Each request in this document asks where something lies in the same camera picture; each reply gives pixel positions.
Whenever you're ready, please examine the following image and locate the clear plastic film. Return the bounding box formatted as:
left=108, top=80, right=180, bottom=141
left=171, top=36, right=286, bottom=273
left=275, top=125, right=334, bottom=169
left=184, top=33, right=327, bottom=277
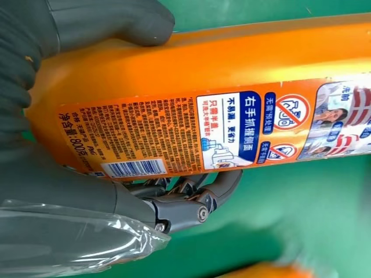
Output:
left=0, top=199, right=172, bottom=271

